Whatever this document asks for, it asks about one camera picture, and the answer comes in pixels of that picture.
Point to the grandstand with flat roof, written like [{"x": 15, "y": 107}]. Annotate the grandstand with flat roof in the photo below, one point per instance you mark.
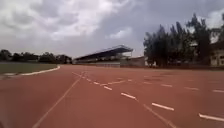
[{"x": 106, "y": 55}]

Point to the red running track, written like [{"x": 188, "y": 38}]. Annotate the red running track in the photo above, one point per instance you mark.
[{"x": 83, "y": 103}]

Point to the dark clump of trees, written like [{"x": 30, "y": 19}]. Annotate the dark clump of trees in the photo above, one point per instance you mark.
[{"x": 176, "y": 46}]

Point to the white kerb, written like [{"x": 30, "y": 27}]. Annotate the white kerb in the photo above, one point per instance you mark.
[{"x": 41, "y": 71}]

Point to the distant row of trees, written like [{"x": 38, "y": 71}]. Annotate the distant row of trees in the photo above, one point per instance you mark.
[{"x": 30, "y": 57}]

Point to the green grass field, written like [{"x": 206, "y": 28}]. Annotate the green grass field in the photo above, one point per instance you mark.
[{"x": 20, "y": 68}]

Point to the yellow building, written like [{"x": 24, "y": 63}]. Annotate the yellow building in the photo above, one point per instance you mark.
[{"x": 218, "y": 57}]

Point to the low wall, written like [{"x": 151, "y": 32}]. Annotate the low wall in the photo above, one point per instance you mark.
[{"x": 133, "y": 61}]

